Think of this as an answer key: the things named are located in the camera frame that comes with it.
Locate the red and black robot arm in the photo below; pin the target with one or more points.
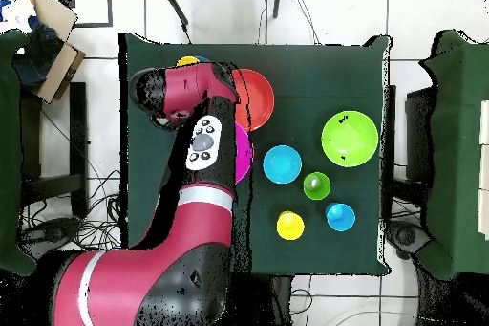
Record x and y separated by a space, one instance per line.
153 276

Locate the large green bowl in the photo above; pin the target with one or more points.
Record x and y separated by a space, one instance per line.
349 138

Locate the stack of white boxes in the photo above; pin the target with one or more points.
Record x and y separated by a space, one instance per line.
485 169

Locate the dark blue cloth bag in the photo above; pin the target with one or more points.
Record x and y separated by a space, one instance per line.
38 58

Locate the blue cup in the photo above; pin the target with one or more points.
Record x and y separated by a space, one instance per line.
344 221

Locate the small light blue bowl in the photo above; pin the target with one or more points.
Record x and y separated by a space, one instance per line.
282 164

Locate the cardboard box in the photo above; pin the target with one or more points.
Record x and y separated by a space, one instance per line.
57 69

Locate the black square frame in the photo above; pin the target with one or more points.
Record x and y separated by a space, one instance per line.
95 25

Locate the orange bowl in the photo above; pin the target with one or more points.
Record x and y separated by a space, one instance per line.
259 100

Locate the black tripod leg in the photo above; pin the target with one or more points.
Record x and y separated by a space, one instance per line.
175 5
277 1

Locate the green cup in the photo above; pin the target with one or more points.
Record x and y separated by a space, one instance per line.
323 188

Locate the large pink bowl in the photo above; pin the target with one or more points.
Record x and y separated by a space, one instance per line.
242 157

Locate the black chair base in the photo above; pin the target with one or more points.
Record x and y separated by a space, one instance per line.
407 236
49 232

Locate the dark green table cloth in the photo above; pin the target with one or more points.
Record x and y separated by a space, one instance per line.
324 73

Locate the black bench frame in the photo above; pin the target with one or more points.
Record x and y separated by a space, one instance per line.
78 131

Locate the green cloth side table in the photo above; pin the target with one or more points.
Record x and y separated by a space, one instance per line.
7 150
458 150

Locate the tall yellow cup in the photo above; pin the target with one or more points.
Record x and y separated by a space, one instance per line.
290 226

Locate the short yellow cup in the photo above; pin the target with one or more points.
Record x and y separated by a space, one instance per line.
187 61

